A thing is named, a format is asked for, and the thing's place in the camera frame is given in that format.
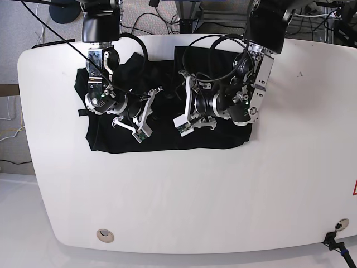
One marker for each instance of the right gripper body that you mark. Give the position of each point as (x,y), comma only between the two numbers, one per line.
(137,113)

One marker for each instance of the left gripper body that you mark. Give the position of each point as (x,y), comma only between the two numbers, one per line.
(199,102)

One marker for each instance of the black T-shirt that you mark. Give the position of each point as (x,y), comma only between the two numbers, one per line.
(101,136)

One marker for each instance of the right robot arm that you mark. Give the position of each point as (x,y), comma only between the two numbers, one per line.
(126,94)

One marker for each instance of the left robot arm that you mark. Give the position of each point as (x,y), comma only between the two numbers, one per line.
(238,95)

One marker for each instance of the black flat bar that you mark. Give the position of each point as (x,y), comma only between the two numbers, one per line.
(53,43)

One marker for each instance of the round dark stand base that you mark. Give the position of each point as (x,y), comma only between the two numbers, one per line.
(64,11)

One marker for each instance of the silver table grommet left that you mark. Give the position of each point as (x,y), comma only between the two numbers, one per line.
(105,235)

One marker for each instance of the silver table grommet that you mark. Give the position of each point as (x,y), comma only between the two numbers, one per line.
(105,235)
(342,224)

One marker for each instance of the red warning triangle sticker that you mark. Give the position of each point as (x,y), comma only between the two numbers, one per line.
(355,189)

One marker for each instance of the silver table grommet right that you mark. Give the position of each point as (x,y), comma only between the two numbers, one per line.
(342,224)

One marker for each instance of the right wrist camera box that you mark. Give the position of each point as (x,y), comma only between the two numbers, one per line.
(142,133)

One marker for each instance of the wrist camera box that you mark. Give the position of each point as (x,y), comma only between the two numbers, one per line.
(142,133)
(183,125)

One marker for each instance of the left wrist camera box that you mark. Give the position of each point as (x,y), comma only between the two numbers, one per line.
(183,125)

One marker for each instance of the metal frame post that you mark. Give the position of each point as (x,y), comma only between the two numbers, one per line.
(189,14)

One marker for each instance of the black clamp with cable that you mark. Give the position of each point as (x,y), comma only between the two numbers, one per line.
(332,245)

